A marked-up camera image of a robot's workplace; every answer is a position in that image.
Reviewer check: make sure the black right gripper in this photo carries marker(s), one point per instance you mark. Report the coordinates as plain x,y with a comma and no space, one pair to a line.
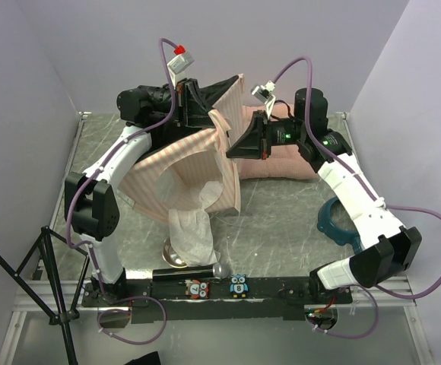
252,144

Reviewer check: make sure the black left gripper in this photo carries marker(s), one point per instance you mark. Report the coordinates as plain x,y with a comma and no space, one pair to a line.
188,96

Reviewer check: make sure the pink pet cushion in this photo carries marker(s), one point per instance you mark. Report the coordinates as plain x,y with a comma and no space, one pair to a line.
284,161

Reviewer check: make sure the pink striped pet tent fabric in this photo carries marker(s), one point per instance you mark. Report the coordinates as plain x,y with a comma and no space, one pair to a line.
183,183

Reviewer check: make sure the steel pet bowl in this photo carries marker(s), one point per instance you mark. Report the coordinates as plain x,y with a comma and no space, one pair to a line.
170,256

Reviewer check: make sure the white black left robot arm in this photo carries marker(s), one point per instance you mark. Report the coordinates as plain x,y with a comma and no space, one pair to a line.
155,117

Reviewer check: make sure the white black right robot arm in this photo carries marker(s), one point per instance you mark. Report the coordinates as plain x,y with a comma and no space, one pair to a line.
387,247

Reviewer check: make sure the teal pet feeder toy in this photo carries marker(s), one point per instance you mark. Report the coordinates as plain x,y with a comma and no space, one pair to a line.
340,236

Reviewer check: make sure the black handheld microphone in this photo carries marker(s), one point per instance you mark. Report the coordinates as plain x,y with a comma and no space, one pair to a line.
214,271

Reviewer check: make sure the blue owl number tile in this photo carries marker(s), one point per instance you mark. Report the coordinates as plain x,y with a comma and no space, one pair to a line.
238,286

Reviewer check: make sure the red owl number tile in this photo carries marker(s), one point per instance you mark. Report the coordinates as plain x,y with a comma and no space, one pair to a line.
197,290

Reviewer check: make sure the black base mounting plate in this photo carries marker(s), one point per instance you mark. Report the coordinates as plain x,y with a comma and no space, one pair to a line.
283,297

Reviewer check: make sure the black object at bottom edge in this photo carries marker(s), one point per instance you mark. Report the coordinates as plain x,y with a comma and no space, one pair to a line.
151,358

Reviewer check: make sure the black music stand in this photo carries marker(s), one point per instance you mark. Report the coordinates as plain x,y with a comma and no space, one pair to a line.
47,268

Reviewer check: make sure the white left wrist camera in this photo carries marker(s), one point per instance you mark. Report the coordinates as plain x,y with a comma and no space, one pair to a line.
179,63

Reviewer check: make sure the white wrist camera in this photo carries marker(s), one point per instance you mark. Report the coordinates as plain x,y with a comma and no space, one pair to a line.
265,94
179,63

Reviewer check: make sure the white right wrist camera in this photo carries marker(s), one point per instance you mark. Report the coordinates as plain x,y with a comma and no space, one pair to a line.
265,94

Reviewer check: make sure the aluminium frame rail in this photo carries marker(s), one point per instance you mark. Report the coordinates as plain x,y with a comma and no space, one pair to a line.
24,303

